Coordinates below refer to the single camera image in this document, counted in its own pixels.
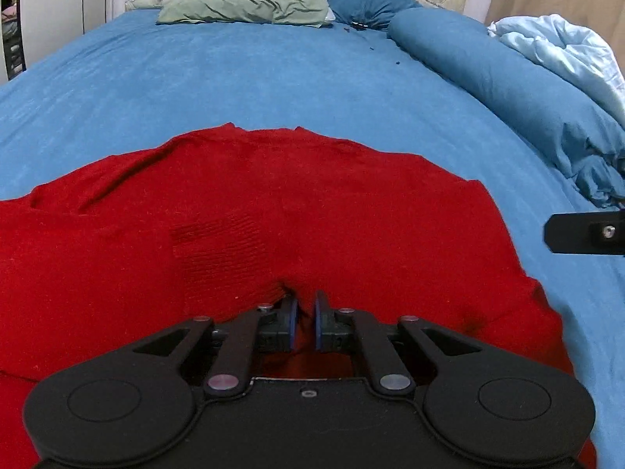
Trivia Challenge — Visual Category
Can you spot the blue rolled duvet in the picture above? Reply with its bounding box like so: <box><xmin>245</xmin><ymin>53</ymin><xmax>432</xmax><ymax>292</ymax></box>
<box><xmin>387</xmin><ymin>8</ymin><xmax>625</xmax><ymax>209</ymax></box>

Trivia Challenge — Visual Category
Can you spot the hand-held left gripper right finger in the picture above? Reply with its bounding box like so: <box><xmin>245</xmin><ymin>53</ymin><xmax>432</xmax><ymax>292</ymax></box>
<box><xmin>313</xmin><ymin>290</ymin><xmax>483</xmax><ymax>394</ymax></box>

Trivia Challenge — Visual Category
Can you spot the red knitted sweater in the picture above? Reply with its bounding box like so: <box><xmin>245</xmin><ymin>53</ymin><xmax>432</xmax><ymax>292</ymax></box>
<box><xmin>0</xmin><ymin>124</ymin><xmax>599</xmax><ymax>469</ymax></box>

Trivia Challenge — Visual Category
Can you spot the light blue blanket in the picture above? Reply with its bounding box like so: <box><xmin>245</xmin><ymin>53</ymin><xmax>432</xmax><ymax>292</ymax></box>
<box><xmin>487</xmin><ymin>14</ymin><xmax>625</xmax><ymax>132</ymax></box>

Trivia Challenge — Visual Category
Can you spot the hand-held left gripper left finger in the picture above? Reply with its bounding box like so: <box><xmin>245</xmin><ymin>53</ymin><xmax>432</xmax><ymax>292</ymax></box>
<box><xmin>132</xmin><ymin>291</ymin><xmax>298</xmax><ymax>398</ymax></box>

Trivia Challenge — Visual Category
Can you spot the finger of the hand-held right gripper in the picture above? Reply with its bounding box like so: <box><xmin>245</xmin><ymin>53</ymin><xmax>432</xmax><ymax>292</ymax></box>
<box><xmin>544</xmin><ymin>209</ymin><xmax>625</xmax><ymax>255</ymax></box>

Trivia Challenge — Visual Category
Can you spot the blue bed sheet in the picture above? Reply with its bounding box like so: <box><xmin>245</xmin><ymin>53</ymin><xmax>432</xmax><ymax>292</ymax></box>
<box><xmin>0</xmin><ymin>9</ymin><xmax>625</xmax><ymax>469</ymax></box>

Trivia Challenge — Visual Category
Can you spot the green pillow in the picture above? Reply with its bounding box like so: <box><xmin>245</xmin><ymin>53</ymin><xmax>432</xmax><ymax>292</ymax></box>
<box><xmin>156</xmin><ymin>0</ymin><xmax>331</xmax><ymax>27</ymax></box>

